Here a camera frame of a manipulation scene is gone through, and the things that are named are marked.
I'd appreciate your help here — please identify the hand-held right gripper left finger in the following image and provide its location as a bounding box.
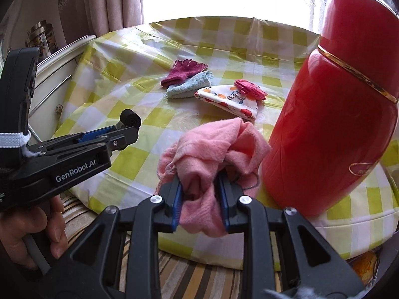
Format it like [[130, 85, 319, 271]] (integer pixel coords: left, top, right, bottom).
[[61, 174, 184, 299]]

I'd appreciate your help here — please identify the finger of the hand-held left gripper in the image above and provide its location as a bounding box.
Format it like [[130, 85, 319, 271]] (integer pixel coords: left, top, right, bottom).
[[29, 124, 140, 157], [50, 109, 141, 143]]

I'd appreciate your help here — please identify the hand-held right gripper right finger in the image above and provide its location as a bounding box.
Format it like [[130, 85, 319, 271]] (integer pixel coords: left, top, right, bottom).
[[215, 173, 365, 299]]

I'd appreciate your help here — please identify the pink towel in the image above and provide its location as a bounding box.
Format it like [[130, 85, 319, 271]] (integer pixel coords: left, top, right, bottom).
[[154, 118, 272, 237]]

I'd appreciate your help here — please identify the dark red knit glove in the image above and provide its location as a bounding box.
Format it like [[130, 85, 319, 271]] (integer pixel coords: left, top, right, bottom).
[[160, 59, 209, 87]]

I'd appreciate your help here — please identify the person's left hand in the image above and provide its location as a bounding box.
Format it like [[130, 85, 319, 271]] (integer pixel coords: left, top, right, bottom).
[[0, 190, 67, 270]]

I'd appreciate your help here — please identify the white cabinet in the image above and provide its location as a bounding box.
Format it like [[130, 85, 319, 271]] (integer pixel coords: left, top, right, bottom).
[[26, 34, 97, 142]]

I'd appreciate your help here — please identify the glass jar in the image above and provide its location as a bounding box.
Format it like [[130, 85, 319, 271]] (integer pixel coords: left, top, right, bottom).
[[25, 20, 58, 57]]

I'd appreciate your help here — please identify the green checked plastic tablecloth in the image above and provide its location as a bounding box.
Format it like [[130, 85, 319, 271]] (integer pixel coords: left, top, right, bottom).
[[51, 15, 399, 270]]

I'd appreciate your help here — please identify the striped sofa cushion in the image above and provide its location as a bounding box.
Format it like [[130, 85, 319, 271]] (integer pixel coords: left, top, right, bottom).
[[59, 190, 250, 299]]

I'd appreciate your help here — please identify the white polka dot pouch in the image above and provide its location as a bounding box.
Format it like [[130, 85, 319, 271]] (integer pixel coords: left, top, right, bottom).
[[195, 84, 259, 121]]

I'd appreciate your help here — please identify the light blue towel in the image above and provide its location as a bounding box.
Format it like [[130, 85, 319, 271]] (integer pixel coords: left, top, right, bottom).
[[166, 71, 214, 100]]

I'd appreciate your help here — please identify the mauve drape curtain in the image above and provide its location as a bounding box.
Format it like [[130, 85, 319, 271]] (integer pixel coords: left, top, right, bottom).
[[56, 0, 145, 38]]

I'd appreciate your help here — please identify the red thermos flask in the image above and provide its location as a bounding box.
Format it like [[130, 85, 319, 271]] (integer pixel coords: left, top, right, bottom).
[[261, 0, 399, 219]]

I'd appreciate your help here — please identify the yellow orange cloth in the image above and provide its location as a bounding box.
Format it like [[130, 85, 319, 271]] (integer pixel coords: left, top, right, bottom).
[[349, 246, 385, 275]]

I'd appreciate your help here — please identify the white elastic strap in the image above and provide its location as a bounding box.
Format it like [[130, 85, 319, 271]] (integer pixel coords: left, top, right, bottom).
[[0, 132, 32, 149]]

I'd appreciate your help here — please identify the pink flower hair tie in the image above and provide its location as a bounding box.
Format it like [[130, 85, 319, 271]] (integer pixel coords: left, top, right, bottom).
[[234, 79, 268, 102]]

